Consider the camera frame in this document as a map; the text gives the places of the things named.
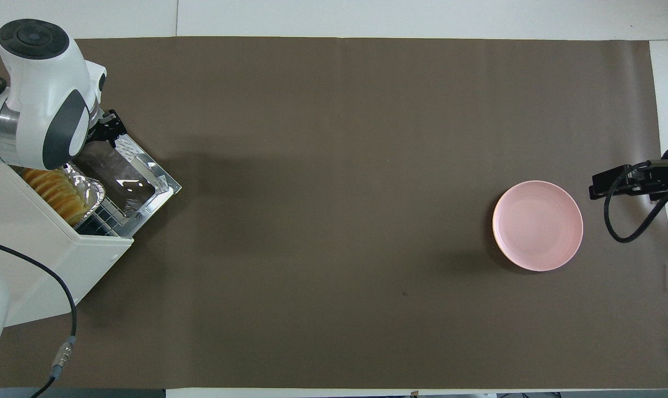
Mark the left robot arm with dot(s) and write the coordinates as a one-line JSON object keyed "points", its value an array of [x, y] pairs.
{"points": [[41, 83]]}

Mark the glass oven door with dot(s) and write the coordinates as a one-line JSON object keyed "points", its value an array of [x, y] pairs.
{"points": [[124, 179]]}

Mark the sliced bread loaf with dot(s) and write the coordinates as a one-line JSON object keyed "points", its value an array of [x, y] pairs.
{"points": [[57, 193]]}

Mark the metal oven rack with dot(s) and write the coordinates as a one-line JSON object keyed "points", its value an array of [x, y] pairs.
{"points": [[108, 218]]}

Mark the white toaster oven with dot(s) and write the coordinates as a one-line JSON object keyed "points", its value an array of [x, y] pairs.
{"points": [[30, 249]]}

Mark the aluminium foil tray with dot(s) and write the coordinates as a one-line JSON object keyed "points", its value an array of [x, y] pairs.
{"points": [[92, 190]]}

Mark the pink round plate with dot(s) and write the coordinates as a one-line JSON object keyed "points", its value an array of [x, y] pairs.
{"points": [[537, 225]]}

